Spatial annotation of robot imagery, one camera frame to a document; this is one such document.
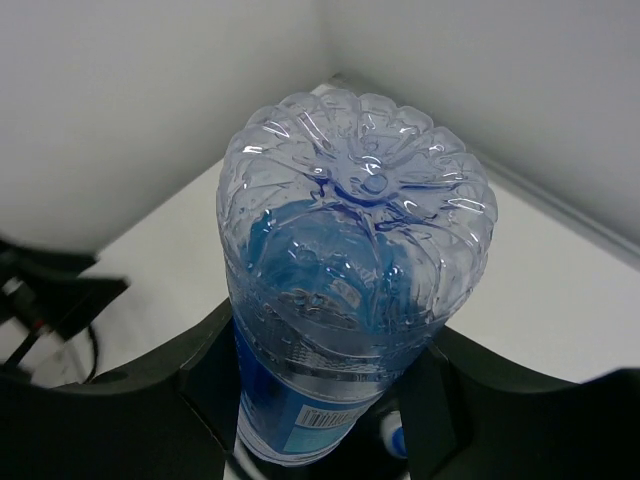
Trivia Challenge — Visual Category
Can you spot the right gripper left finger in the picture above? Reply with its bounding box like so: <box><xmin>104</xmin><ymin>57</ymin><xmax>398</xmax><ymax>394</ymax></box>
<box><xmin>1</xmin><ymin>301</ymin><xmax>240</xmax><ymax>479</ymax></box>

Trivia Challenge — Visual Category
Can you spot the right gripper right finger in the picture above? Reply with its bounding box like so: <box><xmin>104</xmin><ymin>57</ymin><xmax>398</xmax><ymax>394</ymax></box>
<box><xmin>396</xmin><ymin>328</ymin><xmax>639</xmax><ymax>479</ymax></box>

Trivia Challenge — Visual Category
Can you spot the blue label bottle blue cap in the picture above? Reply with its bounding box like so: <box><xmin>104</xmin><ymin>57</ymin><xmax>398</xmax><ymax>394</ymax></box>
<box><xmin>216</xmin><ymin>89</ymin><xmax>498</xmax><ymax>467</ymax></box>

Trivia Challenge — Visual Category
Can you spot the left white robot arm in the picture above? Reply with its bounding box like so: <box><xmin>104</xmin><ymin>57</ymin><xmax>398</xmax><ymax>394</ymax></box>
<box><xmin>1</xmin><ymin>239</ymin><xmax>129</xmax><ymax>383</ymax></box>

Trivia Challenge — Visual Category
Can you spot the dark grey plastic bin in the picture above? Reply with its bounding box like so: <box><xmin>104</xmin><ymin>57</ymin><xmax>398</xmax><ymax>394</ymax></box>
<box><xmin>223</xmin><ymin>396</ymin><xmax>409</xmax><ymax>479</ymax></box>

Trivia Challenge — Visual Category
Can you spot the right aluminium frame rail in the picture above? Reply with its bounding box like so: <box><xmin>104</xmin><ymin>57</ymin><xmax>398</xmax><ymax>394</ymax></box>
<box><xmin>325</xmin><ymin>72</ymin><xmax>639</xmax><ymax>269</ymax></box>

